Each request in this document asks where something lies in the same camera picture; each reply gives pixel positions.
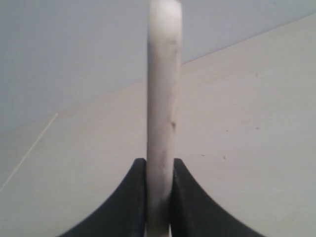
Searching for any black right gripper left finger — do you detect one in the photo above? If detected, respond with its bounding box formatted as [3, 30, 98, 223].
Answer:
[61, 158, 146, 237]

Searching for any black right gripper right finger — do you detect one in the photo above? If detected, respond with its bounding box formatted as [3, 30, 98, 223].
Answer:
[170, 158, 262, 237]

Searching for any wooden paint brush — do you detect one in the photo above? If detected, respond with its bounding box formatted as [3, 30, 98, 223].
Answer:
[146, 0, 182, 237]

